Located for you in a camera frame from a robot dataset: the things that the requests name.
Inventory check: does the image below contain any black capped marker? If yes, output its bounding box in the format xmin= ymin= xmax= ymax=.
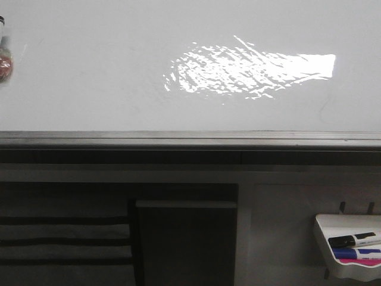
xmin=328 ymin=232 xmax=380 ymax=248

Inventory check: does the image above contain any right black tray hook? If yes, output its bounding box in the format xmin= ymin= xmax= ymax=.
xmin=367 ymin=201 xmax=375 ymax=215

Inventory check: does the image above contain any white marker tray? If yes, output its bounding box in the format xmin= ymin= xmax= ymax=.
xmin=314 ymin=214 xmax=380 ymax=282

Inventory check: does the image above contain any blue capped marker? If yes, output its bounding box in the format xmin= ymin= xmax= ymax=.
xmin=332 ymin=248 xmax=381 ymax=260

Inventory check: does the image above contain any black tray hook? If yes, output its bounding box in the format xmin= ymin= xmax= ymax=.
xmin=339 ymin=201 xmax=346 ymax=215
xmin=367 ymin=201 xmax=375 ymax=215

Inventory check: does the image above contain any dark panel with white top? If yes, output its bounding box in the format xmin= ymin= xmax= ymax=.
xmin=136 ymin=200 xmax=237 ymax=285

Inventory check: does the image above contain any grey slatted panel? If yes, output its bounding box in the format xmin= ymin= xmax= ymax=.
xmin=1 ymin=182 xmax=145 ymax=285

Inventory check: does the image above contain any left black tray hook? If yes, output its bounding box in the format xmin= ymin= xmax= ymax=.
xmin=339 ymin=201 xmax=346 ymax=215

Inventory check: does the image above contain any pink marker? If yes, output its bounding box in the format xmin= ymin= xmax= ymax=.
xmin=339 ymin=259 xmax=381 ymax=266

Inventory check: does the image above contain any aluminium whiteboard bottom frame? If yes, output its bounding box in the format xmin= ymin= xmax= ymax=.
xmin=1 ymin=130 xmax=380 ymax=151

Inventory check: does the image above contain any white whiteboard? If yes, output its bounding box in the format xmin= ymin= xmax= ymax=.
xmin=1 ymin=1 xmax=380 ymax=132

